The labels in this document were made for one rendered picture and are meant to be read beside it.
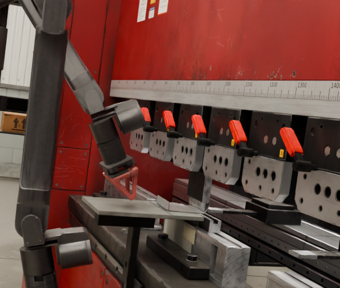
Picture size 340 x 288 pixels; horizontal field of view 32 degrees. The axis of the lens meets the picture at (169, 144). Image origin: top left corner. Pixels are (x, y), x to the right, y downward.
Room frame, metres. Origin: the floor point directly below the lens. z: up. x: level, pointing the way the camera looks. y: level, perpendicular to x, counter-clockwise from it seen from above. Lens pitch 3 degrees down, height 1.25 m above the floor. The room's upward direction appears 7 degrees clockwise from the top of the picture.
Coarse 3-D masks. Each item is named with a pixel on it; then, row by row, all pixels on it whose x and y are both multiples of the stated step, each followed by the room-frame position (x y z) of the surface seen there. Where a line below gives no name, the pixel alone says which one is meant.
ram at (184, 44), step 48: (192, 0) 1.61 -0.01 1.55; (240, 0) 1.34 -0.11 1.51; (288, 0) 1.15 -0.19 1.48; (336, 0) 1.00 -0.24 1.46; (144, 48) 1.95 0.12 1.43; (192, 48) 1.57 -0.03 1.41; (240, 48) 1.31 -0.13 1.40; (288, 48) 1.12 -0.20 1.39; (336, 48) 0.99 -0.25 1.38; (144, 96) 1.89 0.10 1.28; (192, 96) 1.53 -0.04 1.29; (240, 96) 1.28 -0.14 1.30
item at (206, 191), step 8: (192, 176) 1.54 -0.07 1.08; (200, 176) 1.49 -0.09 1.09; (192, 184) 1.53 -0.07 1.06; (200, 184) 1.49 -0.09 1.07; (208, 184) 1.47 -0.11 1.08; (192, 192) 1.53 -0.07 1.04; (200, 192) 1.48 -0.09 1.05; (208, 192) 1.47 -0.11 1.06; (192, 200) 1.54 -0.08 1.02; (200, 200) 1.47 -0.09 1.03; (208, 200) 1.47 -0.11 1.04; (200, 208) 1.49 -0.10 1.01
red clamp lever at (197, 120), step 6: (192, 120) 1.40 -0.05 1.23; (198, 120) 1.39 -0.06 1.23; (198, 126) 1.37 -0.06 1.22; (204, 126) 1.38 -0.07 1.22; (198, 132) 1.36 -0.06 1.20; (204, 132) 1.37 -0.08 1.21; (198, 138) 1.35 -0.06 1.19; (204, 138) 1.35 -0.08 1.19; (198, 144) 1.34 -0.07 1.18; (204, 144) 1.34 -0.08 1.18; (210, 144) 1.35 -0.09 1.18
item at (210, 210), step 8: (256, 200) 1.61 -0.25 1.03; (264, 200) 1.61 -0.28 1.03; (216, 208) 1.55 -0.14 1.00; (224, 208) 1.57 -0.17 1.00; (248, 208) 1.63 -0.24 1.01; (256, 208) 1.59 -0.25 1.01; (264, 208) 1.55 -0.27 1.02; (272, 208) 1.55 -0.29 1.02; (280, 208) 1.56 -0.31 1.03; (288, 208) 1.57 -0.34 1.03; (256, 216) 1.58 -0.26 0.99; (264, 216) 1.54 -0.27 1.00; (272, 216) 1.54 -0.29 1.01; (280, 216) 1.55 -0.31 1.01; (288, 216) 1.56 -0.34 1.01; (296, 216) 1.57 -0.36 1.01; (280, 224) 1.55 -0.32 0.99; (288, 224) 1.56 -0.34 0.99; (296, 224) 1.57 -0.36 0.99
